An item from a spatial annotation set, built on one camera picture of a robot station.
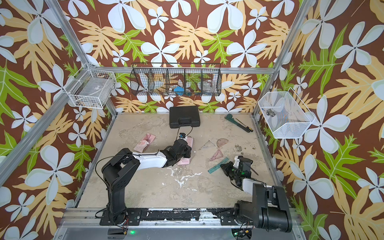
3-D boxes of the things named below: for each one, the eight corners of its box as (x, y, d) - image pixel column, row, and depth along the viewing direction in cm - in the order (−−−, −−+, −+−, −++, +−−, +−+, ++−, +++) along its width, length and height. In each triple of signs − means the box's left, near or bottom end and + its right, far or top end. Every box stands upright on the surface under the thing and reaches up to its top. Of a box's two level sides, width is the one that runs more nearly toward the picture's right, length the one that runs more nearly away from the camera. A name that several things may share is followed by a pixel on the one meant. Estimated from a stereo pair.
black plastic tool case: (168, 128, 113) (167, 123, 108) (170, 110, 126) (170, 104, 121) (199, 128, 113) (200, 123, 108) (198, 110, 126) (199, 104, 121)
